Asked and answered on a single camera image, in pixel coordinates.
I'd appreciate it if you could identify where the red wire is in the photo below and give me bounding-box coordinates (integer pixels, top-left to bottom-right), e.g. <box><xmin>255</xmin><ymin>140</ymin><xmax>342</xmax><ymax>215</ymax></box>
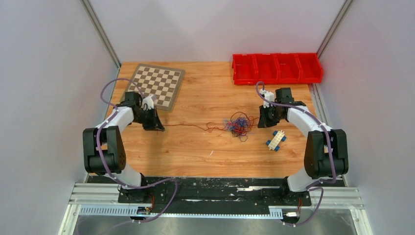
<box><xmin>162</xmin><ymin>112</ymin><xmax>260</xmax><ymax>137</ymax></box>

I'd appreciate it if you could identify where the red bin far left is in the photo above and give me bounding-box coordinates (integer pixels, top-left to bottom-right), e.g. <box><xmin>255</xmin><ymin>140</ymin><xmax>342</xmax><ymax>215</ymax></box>
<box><xmin>232</xmin><ymin>54</ymin><xmax>256</xmax><ymax>85</ymax></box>

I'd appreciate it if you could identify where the aluminium frame rail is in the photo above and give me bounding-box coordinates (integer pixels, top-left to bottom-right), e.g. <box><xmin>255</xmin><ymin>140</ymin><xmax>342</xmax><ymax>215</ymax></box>
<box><xmin>59</xmin><ymin>183</ymin><xmax>373</xmax><ymax>235</ymax></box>

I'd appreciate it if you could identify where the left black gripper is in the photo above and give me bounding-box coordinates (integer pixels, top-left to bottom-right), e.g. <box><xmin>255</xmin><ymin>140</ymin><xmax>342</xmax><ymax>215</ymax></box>
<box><xmin>133</xmin><ymin>106</ymin><xmax>165</xmax><ymax>132</ymax></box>

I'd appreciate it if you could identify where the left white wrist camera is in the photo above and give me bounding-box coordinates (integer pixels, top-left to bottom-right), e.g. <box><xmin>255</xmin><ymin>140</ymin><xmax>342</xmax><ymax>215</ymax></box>
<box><xmin>141</xmin><ymin>94</ymin><xmax>158</xmax><ymax>111</ymax></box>

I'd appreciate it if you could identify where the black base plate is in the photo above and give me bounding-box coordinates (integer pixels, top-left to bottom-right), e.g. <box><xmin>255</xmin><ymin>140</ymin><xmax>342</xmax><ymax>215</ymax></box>
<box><xmin>87</xmin><ymin>175</ymin><xmax>346</xmax><ymax>215</ymax></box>

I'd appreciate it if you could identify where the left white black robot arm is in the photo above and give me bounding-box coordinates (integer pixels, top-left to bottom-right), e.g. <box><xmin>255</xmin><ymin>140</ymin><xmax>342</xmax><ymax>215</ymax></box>
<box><xmin>82</xmin><ymin>92</ymin><xmax>165</xmax><ymax>203</ymax></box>

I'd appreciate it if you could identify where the white blue toy block car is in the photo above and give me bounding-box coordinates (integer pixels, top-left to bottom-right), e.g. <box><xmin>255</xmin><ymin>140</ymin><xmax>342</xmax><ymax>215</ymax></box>
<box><xmin>266</xmin><ymin>130</ymin><xmax>286</xmax><ymax>151</ymax></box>

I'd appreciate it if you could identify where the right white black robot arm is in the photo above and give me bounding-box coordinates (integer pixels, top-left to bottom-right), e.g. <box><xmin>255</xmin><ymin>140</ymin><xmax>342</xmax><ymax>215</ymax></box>
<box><xmin>255</xmin><ymin>88</ymin><xmax>349</xmax><ymax>205</ymax></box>

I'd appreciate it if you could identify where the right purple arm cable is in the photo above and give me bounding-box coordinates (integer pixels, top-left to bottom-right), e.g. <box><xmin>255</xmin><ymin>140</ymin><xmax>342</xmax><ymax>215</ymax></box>
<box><xmin>255</xmin><ymin>81</ymin><xmax>338</xmax><ymax>227</ymax></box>

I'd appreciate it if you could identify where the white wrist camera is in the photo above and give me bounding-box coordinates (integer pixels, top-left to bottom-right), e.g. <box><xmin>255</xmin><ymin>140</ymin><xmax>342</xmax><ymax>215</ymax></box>
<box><xmin>259</xmin><ymin>89</ymin><xmax>275</xmax><ymax>108</ymax></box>
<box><xmin>141</xmin><ymin>94</ymin><xmax>158</xmax><ymax>111</ymax></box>

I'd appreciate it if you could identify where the red bin far right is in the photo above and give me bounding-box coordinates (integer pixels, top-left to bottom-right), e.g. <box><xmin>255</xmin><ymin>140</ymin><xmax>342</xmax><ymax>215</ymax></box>
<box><xmin>296</xmin><ymin>53</ymin><xmax>323</xmax><ymax>84</ymax></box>

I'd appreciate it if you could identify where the red bin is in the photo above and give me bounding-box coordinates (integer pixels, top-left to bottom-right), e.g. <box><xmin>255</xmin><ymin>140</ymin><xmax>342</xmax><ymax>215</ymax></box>
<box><xmin>296</xmin><ymin>53</ymin><xmax>323</xmax><ymax>84</ymax></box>
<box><xmin>254</xmin><ymin>54</ymin><xmax>278</xmax><ymax>85</ymax></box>
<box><xmin>232</xmin><ymin>54</ymin><xmax>256</xmax><ymax>85</ymax></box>
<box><xmin>276</xmin><ymin>53</ymin><xmax>300</xmax><ymax>84</ymax></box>

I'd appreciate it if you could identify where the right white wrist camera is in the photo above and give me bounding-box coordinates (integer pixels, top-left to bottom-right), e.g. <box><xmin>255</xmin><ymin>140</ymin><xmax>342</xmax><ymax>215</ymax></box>
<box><xmin>259</xmin><ymin>89</ymin><xmax>275</xmax><ymax>108</ymax></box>

